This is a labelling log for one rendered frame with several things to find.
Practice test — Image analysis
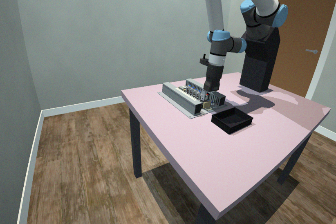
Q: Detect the grey relay panel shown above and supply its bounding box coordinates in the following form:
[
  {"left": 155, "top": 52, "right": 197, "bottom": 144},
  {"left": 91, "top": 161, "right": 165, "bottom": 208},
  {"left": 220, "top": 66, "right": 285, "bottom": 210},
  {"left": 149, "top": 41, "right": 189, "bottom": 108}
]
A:
[{"left": 158, "top": 78, "right": 228, "bottom": 119}]

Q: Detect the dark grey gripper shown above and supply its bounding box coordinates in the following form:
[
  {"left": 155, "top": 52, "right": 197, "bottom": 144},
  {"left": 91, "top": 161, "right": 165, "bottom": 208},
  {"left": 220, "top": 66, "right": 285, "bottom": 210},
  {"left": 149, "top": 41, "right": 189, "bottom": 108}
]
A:
[{"left": 200, "top": 54, "right": 226, "bottom": 101}]

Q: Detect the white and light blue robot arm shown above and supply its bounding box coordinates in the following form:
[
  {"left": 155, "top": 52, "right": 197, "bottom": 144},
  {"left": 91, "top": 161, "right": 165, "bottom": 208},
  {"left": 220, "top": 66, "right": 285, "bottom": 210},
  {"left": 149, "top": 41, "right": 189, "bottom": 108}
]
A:
[{"left": 205, "top": 0, "right": 288, "bottom": 56}]

